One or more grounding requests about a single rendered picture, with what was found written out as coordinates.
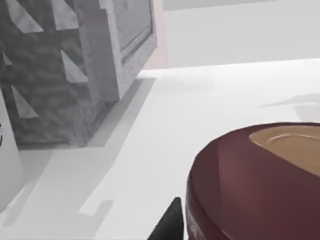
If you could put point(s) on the grey cabinet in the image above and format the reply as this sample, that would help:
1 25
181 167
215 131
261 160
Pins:
65 70

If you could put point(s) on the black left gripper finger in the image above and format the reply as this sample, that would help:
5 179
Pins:
172 222

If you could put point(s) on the dark red can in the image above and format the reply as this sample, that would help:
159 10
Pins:
252 185

